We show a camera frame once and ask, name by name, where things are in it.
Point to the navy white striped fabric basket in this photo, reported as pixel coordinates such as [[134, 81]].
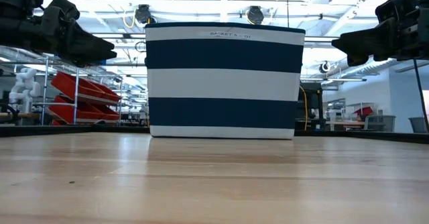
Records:
[[221, 83]]

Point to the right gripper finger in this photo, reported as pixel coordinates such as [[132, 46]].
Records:
[[355, 59], [368, 41]]

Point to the black upright post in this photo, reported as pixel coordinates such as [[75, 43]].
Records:
[[315, 96]]

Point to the red plastic bin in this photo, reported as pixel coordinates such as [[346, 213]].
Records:
[[63, 111], [67, 83], [110, 95], [110, 115]]

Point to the red storage box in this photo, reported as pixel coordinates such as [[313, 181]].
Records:
[[364, 111]]

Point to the grey waste bin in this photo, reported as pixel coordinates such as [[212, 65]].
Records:
[[380, 123], [418, 125]]

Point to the white robot figure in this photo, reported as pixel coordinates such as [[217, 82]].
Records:
[[25, 83]]

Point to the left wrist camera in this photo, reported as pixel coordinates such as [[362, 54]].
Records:
[[65, 7]]

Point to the black metal table frame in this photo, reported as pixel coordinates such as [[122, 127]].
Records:
[[67, 129]]

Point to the grey overhead rail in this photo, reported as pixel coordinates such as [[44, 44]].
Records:
[[117, 35]]

